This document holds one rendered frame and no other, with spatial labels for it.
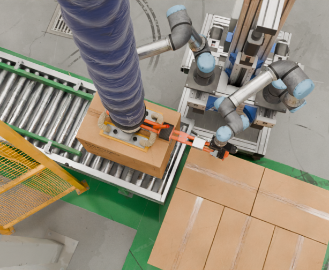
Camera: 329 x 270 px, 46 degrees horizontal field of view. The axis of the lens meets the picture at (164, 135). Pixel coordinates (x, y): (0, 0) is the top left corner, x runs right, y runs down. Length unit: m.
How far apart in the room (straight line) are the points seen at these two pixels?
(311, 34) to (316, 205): 1.92
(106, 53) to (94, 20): 0.23
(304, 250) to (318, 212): 0.31
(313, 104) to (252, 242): 1.62
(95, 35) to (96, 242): 2.48
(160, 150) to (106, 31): 1.30
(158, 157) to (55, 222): 1.48
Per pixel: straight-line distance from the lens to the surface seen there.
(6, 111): 3.43
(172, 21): 2.24
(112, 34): 1.37
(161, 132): 2.37
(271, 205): 3.07
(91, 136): 2.57
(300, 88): 2.13
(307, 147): 3.84
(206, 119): 3.50
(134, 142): 2.49
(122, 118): 2.13
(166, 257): 2.95
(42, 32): 4.33
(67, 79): 3.32
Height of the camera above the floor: 3.50
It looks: 73 degrees down
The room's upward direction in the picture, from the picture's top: 3 degrees counter-clockwise
